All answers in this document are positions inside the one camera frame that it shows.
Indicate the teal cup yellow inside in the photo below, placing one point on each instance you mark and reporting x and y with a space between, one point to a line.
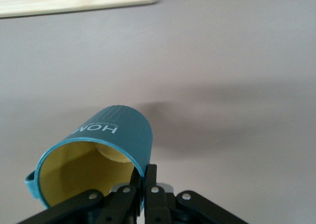
128 125

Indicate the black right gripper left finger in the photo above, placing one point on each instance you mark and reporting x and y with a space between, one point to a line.
123 204

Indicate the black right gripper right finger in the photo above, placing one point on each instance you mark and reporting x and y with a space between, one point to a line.
158 206

